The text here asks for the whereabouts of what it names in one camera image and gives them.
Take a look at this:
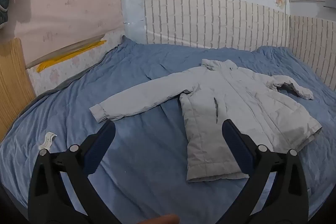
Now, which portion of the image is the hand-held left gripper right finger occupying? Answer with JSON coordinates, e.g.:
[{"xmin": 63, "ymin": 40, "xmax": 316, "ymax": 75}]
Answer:
[{"xmin": 222, "ymin": 119, "xmax": 309, "ymax": 224}]

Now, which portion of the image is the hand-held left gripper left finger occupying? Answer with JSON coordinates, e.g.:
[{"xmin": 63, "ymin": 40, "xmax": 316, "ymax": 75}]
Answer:
[{"xmin": 28, "ymin": 121, "xmax": 116, "ymax": 224}]

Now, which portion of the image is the light grey padded jacket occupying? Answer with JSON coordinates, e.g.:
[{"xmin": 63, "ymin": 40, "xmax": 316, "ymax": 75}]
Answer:
[{"xmin": 89, "ymin": 59, "xmax": 323, "ymax": 183}]

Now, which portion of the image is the person's left hand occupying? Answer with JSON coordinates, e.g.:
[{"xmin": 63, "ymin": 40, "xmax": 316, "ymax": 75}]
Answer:
[{"xmin": 139, "ymin": 215, "xmax": 181, "ymax": 224}]

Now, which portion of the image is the blue bed sheet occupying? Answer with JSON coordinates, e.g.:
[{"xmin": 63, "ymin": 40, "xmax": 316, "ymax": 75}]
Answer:
[{"xmin": 0, "ymin": 35, "xmax": 336, "ymax": 224}]

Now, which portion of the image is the white paper tag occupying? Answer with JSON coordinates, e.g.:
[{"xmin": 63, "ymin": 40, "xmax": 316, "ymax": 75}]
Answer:
[{"xmin": 38, "ymin": 132, "xmax": 58, "ymax": 151}]

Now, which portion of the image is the yellow stick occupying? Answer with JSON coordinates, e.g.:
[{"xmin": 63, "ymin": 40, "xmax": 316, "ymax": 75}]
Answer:
[{"xmin": 37, "ymin": 40, "xmax": 107, "ymax": 73}]

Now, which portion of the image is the wooden bed board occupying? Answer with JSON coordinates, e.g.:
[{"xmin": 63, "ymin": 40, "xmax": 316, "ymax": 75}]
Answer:
[{"xmin": 0, "ymin": 38, "xmax": 37, "ymax": 143}]

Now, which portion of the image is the clear plastic sheet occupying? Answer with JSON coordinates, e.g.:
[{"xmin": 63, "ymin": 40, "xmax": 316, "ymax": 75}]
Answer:
[{"xmin": 120, "ymin": 0, "xmax": 144, "ymax": 44}]

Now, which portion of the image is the white brick-pattern wall panel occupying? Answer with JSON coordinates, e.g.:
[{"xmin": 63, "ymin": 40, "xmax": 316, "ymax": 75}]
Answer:
[{"xmin": 143, "ymin": 0, "xmax": 336, "ymax": 93}]

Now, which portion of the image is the pink wall covering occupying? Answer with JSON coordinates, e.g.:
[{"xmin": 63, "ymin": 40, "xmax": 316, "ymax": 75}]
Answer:
[{"xmin": 16, "ymin": 0, "xmax": 124, "ymax": 69}]

